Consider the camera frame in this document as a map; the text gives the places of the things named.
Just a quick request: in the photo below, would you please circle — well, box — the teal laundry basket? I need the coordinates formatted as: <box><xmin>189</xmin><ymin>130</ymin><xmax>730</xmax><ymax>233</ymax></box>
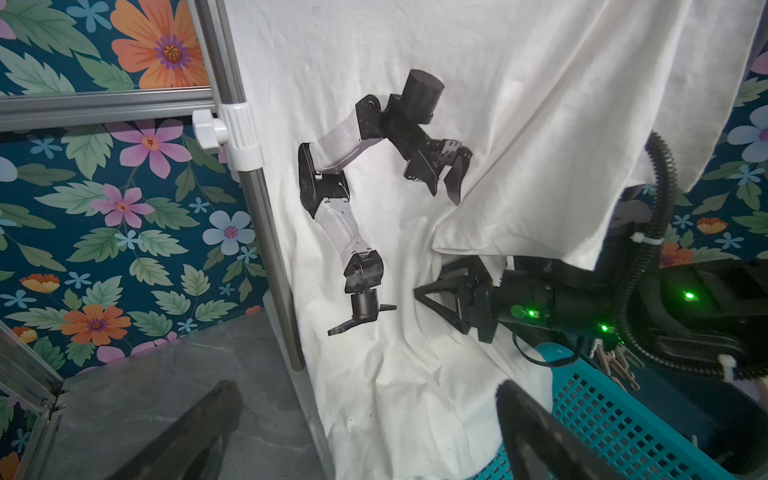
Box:
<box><xmin>467</xmin><ymin>341</ymin><xmax>739</xmax><ymax>480</ymax></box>

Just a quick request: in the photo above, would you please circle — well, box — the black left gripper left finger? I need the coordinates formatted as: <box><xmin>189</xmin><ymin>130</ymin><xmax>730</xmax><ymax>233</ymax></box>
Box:
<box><xmin>110</xmin><ymin>380</ymin><xmax>243</xmax><ymax>479</ymax></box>

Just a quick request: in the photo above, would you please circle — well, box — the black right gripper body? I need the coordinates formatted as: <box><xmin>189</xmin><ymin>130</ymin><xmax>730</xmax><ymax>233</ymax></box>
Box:
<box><xmin>414</xmin><ymin>257</ymin><xmax>552</xmax><ymax>344</ymax></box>

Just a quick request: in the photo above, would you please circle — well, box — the dark teal clothespin tray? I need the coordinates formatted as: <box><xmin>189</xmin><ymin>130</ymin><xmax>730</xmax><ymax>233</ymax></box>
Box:
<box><xmin>632</xmin><ymin>367</ymin><xmax>767</xmax><ymax>479</ymax></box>

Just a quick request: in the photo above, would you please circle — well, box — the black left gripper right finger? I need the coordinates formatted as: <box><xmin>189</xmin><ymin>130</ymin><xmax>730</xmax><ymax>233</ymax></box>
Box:
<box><xmin>496</xmin><ymin>380</ymin><xmax>622</xmax><ymax>480</ymax></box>

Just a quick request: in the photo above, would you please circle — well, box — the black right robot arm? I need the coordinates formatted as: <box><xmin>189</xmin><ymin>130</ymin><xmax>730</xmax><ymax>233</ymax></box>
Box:
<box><xmin>414</xmin><ymin>133</ymin><xmax>767</xmax><ymax>382</ymax></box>

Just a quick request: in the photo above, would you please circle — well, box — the white garment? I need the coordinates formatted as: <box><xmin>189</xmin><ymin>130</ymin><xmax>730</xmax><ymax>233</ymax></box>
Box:
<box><xmin>224</xmin><ymin>0</ymin><xmax>691</xmax><ymax>480</ymax></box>
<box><xmin>432</xmin><ymin>1</ymin><xmax>767</xmax><ymax>270</ymax></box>

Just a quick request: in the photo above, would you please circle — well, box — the white steel clothes rack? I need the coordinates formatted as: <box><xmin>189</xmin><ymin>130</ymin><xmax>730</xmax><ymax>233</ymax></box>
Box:
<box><xmin>193</xmin><ymin>1</ymin><xmax>335</xmax><ymax>479</ymax></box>

